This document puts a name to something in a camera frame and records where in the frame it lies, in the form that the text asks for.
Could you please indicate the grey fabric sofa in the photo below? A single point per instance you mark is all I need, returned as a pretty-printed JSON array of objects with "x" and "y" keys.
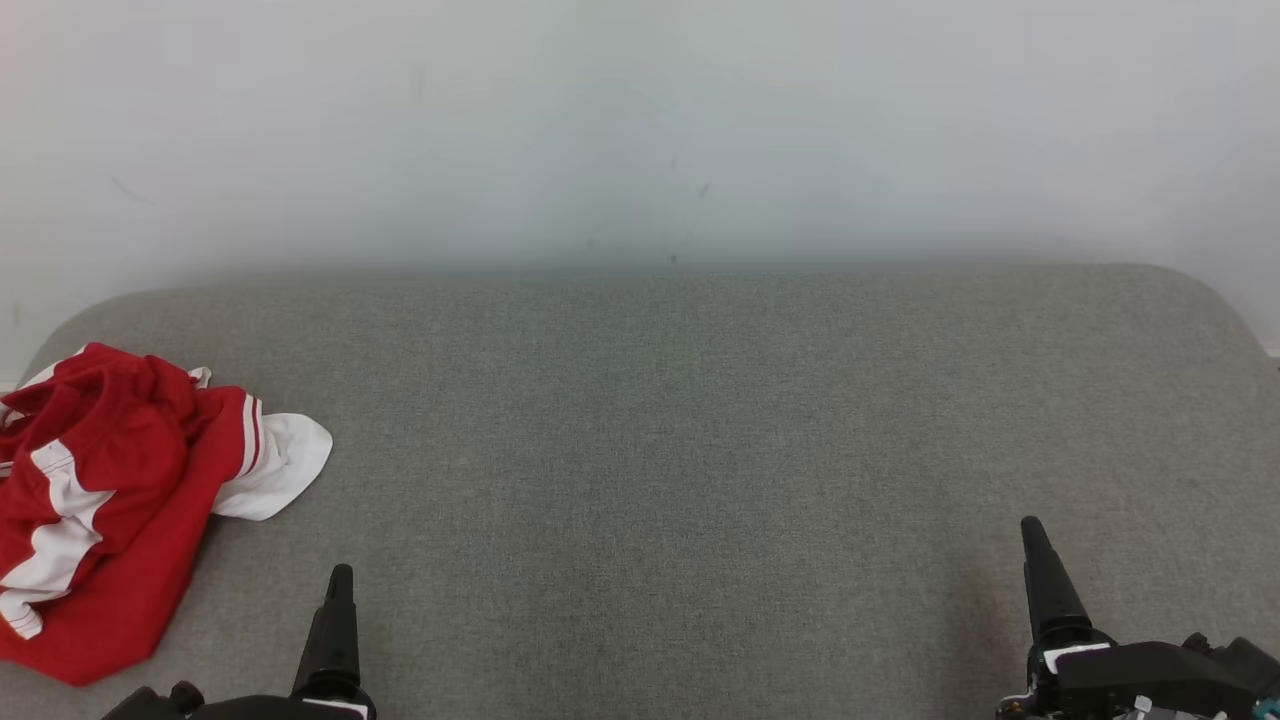
[{"x": 650, "y": 450}]

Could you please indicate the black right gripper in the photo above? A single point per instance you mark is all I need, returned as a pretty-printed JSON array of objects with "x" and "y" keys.
[{"x": 1150, "y": 680}]

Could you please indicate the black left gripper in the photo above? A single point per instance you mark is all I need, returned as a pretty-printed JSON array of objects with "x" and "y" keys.
[{"x": 240, "y": 708}]

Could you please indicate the red shirt with white trim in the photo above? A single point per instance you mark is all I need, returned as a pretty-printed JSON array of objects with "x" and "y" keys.
[{"x": 130, "y": 590}]

